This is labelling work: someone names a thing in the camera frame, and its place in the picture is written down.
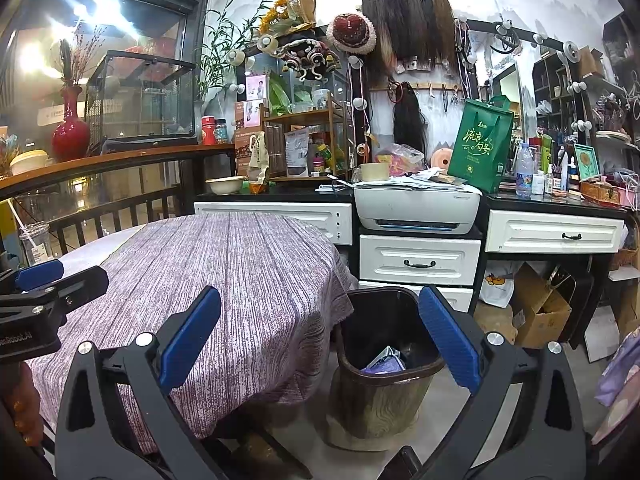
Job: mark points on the cream bowl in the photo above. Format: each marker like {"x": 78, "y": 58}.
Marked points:
{"x": 225, "y": 186}

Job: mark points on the beige tape roll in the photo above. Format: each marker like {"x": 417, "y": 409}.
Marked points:
{"x": 375, "y": 172}

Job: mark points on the blue jar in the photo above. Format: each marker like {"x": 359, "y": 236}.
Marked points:
{"x": 221, "y": 131}

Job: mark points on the peach roll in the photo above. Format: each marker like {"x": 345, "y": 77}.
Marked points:
{"x": 441, "y": 157}

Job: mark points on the dark wood-grain waste bin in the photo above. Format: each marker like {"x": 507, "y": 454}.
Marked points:
{"x": 380, "y": 400}

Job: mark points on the round red hat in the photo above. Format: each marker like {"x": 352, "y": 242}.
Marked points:
{"x": 350, "y": 32}

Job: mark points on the row of hair extensions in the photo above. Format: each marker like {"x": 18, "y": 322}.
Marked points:
{"x": 405, "y": 25}

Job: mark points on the person's left hand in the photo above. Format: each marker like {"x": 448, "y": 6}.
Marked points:
{"x": 22, "y": 405}

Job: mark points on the yellow bowl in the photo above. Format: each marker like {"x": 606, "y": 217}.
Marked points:
{"x": 30, "y": 162}

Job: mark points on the wide white drawer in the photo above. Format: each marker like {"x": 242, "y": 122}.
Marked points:
{"x": 525, "y": 232}

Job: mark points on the pink plastic bag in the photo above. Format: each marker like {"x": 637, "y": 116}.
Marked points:
{"x": 400, "y": 156}

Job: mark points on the lion head ornament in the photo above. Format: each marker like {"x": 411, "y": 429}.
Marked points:
{"x": 305, "y": 57}

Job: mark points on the purple striped tablecloth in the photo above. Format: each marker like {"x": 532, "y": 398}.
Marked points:
{"x": 225, "y": 270}

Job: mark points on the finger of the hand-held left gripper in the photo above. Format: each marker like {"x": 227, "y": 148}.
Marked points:
{"x": 80, "y": 285}
{"x": 40, "y": 275}

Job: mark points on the purple plastic bag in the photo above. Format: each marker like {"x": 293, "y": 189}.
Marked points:
{"x": 382, "y": 365}

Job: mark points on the white printer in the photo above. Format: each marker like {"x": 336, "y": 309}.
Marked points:
{"x": 415, "y": 205}

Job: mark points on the white cabinet panel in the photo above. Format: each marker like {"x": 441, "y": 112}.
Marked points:
{"x": 275, "y": 215}

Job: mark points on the sunflower bouquet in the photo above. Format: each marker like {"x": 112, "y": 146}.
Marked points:
{"x": 277, "y": 15}

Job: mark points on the teal framed picture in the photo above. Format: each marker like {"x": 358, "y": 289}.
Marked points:
{"x": 586, "y": 162}

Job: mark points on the clear plastic cup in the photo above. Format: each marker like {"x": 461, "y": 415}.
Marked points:
{"x": 36, "y": 247}

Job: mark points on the cardboard box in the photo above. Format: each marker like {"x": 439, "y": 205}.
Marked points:
{"x": 540, "y": 315}

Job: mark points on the green bottle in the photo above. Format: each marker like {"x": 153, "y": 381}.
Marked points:
{"x": 324, "y": 157}

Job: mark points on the brown patterned box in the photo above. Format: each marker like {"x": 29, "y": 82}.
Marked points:
{"x": 242, "y": 152}

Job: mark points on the white table cover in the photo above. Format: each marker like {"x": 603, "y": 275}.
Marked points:
{"x": 85, "y": 255}

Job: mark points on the vanity mirror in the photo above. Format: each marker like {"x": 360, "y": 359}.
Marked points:
{"x": 505, "y": 90}
{"x": 290, "y": 80}

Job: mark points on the black wig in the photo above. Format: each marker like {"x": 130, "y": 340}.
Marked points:
{"x": 410, "y": 120}

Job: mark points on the beige printed paper bag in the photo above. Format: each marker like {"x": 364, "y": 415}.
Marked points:
{"x": 260, "y": 152}

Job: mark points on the orange snack packet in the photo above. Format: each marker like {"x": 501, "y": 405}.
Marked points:
{"x": 257, "y": 187}

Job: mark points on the clear water bottle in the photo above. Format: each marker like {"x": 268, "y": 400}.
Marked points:
{"x": 523, "y": 175}

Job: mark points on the red tin can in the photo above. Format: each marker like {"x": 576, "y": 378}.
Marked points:
{"x": 208, "y": 130}

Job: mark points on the wooden tray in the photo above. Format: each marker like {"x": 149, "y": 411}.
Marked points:
{"x": 600, "y": 192}

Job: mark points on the wooden shelf rack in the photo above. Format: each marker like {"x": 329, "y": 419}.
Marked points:
{"x": 305, "y": 115}

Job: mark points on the pile of papers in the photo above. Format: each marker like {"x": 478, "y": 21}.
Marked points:
{"x": 425, "y": 181}

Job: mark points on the green tote bag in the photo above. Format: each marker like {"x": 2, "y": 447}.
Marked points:
{"x": 480, "y": 150}

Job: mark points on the lilac floral cloth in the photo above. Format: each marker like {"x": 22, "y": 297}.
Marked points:
{"x": 620, "y": 375}

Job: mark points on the white labelled packet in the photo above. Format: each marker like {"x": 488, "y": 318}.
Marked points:
{"x": 296, "y": 152}

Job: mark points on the red vase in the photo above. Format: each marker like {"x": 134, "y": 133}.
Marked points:
{"x": 70, "y": 135}

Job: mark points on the pink printed box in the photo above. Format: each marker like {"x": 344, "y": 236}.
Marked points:
{"x": 252, "y": 114}
{"x": 256, "y": 87}

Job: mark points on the white straw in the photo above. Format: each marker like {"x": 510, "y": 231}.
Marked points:
{"x": 20, "y": 222}

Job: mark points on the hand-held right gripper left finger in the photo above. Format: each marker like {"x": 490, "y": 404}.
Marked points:
{"x": 192, "y": 340}

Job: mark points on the dried flower branches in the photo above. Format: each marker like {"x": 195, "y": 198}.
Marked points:
{"x": 75, "y": 60}

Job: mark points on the green bamboo leaves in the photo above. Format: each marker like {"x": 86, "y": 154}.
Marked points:
{"x": 220, "y": 45}

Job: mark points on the wooden railing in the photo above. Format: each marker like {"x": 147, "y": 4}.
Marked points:
{"x": 125, "y": 155}

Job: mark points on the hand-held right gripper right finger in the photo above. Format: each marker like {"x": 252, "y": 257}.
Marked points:
{"x": 450, "y": 340}

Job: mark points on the black countertop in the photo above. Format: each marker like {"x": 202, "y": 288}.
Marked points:
{"x": 300, "y": 194}

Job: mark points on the glass terrarium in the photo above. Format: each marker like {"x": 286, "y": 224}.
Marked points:
{"x": 145, "y": 95}

